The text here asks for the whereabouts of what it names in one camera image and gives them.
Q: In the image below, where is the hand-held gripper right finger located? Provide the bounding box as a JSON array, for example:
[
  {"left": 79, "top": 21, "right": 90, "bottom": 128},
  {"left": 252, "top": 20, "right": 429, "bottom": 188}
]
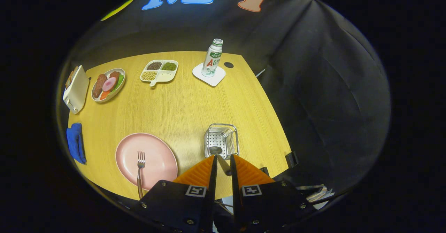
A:
[{"left": 230, "top": 154, "right": 310, "bottom": 233}]

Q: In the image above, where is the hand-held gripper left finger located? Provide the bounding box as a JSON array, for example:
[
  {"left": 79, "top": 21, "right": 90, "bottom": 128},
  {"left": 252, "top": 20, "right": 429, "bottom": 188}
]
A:
[{"left": 134, "top": 155, "right": 218, "bottom": 233}]

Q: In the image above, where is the wooden handled metal spoon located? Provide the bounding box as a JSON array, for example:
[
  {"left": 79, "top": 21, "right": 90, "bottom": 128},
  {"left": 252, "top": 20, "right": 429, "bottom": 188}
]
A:
[{"left": 209, "top": 146, "right": 232, "bottom": 176}]

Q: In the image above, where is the wooden handled metal fork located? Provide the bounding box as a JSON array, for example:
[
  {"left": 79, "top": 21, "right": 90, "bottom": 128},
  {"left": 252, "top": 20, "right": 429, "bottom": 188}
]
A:
[{"left": 137, "top": 151, "right": 146, "bottom": 200}]

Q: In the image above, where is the pink round plate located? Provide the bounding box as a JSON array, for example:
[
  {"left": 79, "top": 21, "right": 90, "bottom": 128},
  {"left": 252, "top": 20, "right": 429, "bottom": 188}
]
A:
[{"left": 115, "top": 133, "right": 178, "bottom": 191}]

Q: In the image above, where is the crumpled tan bag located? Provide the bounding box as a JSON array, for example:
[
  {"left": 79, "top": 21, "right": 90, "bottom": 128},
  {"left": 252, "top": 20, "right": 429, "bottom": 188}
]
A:
[{"left": 306, "top": 185, "right": 335, "bottom": 203}]

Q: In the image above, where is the white square coaster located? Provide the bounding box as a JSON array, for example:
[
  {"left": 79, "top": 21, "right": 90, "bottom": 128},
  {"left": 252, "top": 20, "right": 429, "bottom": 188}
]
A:
[{"left": 192, "top": 63, "right": 226, "bottom": 87}]

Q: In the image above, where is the white divided bean tray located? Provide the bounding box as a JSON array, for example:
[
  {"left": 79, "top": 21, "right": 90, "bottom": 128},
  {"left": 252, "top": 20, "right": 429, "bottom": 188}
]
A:
[{"left": 140, "top": 60, "right": 179, "bottom": 87}]

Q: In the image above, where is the black backdrop cloth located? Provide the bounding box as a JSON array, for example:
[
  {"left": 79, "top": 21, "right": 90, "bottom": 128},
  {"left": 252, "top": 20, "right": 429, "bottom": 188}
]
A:
[{"left": 57, "top": 0, "right": 391, "bottom": 199}]

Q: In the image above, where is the white plastic drink bottle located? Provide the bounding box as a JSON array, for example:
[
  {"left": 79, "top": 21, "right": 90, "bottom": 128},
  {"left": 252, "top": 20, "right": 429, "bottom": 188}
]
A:
[{"left": 201, "top": 39, "right": 223, "bottom": 77}]

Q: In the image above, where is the blue folded cloth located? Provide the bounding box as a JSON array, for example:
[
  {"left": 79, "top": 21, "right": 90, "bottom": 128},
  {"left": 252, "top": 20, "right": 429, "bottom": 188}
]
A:
[{"left": 66, "top": 123, "right": 87, "bottom": 164}]

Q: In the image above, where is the pink ham slice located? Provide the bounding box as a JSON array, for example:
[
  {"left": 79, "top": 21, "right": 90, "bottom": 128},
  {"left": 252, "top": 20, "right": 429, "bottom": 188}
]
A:
[{"left": 102, "top": 77, "right": 117, "bottom": 92}]

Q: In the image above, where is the grey food plate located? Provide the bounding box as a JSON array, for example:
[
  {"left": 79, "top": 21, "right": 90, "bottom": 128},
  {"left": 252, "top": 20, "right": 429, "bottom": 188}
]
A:
[{"left": 91, "top": 68, "right": 126, "bottom": 103}]

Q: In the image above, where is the large brown meat piece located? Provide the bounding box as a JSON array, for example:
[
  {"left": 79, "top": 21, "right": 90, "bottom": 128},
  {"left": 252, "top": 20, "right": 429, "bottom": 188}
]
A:
[{"left": 93, "top": 74, "right": 107, "bottom": 99}]

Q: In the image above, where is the white toaster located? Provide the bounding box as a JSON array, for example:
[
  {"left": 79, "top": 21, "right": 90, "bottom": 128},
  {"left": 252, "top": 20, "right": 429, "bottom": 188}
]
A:
[{"left": 63, "top": 65, "right": 90, "bottom": 114}]

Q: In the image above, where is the metal wire basket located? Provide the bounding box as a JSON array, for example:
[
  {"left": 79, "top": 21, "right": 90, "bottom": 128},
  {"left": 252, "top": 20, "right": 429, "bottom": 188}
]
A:
[{"left": 204, "top": 123, "right": 240, "bottom": 160}]

